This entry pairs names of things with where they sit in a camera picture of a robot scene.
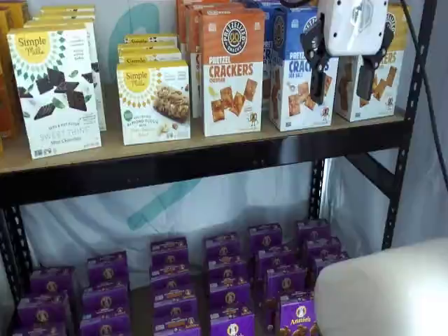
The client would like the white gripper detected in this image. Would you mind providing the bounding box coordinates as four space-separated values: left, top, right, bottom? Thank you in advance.
300 0 395 105

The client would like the blue white pretzel crackers box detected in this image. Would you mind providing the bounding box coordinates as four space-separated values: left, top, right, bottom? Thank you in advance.
268 5 340 133
244 0 291 111

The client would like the brown white pretzel crackers box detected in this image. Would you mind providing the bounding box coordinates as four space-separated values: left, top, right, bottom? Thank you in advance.
334 3 409 123

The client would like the orange cheddar pretzel crackers box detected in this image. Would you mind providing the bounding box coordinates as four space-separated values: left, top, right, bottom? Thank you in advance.
185 5 246 120
176 0 246 53
198 7 266 137

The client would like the purple Annie's snack box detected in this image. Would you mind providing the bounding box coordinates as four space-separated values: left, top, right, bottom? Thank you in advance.
17 293 71 328
302 237 343 262
296 219 333 242
254 246 295 272
12 322 67 336
30 266 77 298
209 312 256 336
204 231 242 262
209 279 252 316
150 237 189 277
152 272 193 302
79 313 132 336
309 255 351 281
82 283 130 318
207 257 246 284
278 300 321 336
264 267 309 319
154 325 202 336
248 224 284 251
87 251 130 290
153 297 197 330

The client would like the wooden shelf board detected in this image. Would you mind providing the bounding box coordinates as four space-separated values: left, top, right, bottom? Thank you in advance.
0 111 409 175

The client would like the Simple Mills sweet thins box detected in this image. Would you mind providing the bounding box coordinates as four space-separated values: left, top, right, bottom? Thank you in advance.
31 10 97 21
22 15 108 132
6 22 103 160
40 3 96 14

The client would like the orange snack box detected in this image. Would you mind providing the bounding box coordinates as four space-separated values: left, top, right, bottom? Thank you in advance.
8 0 32 31
0 8 22 157

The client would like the white backdrop sheet teal print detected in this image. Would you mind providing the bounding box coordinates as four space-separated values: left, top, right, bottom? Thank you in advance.
20 0 386 277

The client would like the purple snack boxes row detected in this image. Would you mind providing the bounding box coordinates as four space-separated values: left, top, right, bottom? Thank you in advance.
69 265 281 336

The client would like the black metal shelving frame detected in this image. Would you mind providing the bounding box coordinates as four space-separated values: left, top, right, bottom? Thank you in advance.
0 0 438 336

